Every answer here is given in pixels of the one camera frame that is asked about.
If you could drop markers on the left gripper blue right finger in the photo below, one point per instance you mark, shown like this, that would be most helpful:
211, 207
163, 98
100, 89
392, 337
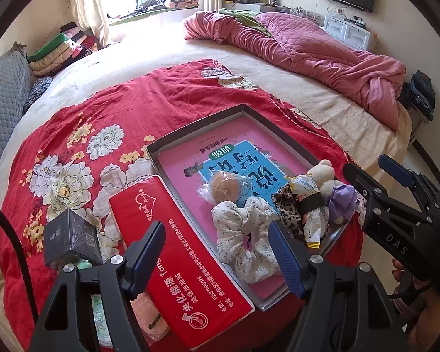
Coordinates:
291, 256

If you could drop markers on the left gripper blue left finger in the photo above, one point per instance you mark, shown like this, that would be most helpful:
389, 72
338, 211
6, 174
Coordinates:
141, 258

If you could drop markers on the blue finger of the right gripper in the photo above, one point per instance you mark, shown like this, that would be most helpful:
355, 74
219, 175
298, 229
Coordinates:
405, 177
358, 178

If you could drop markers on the white teddy bear purple bow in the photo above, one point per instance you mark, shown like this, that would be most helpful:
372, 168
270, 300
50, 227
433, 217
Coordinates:
340, 199

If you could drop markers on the white yellow sachet black band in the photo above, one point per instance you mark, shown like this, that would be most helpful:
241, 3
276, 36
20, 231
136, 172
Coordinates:
311, 206

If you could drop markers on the white floral scrunchie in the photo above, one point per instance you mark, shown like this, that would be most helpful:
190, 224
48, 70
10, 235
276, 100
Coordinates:
242, 238

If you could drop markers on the pink face mask packet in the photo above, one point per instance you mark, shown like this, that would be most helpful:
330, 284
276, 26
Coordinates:
150, 320

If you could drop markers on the large green tissue pack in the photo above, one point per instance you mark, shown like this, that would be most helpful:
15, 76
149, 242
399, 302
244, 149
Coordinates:
101, 327

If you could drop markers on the beige puff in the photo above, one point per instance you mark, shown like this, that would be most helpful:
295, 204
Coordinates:
225, 186

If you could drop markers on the operator hand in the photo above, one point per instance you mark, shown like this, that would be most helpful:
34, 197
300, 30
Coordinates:
406, 298

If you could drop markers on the beige bed sheet mattress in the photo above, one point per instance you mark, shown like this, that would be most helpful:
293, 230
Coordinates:
158, 45

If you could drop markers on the black square box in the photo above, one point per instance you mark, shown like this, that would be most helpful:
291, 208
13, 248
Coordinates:
70, 238

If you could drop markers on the red tissue box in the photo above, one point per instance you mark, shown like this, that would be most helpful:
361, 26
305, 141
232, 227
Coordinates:
192, 290

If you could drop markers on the dark clothes on chair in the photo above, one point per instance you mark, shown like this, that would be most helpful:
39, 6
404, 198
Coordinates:
420, 94

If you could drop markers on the pink quilted duvet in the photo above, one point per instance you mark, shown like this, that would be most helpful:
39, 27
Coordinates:
298, 45

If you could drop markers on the grey tray with pink book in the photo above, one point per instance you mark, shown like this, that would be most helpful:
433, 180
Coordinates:
237, 140

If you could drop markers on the red floral bedspread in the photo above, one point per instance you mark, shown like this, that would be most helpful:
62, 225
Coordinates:
85, 153

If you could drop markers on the white drawer cabinet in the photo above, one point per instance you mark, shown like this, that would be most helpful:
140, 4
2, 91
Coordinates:
349, 34

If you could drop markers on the green cloth on duvet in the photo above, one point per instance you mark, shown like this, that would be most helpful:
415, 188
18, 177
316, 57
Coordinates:
247, 18

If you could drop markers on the grey quilted headboard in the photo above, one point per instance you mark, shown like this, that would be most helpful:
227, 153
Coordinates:
15, 85

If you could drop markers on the stack of folded blankets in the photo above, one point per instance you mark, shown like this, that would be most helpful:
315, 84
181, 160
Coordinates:
70, 45

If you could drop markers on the clothes on window sill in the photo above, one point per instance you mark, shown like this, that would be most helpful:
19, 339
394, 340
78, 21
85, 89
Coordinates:
150, 6

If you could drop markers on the left cream curtain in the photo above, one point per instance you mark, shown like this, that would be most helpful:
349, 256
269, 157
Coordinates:
90, 15

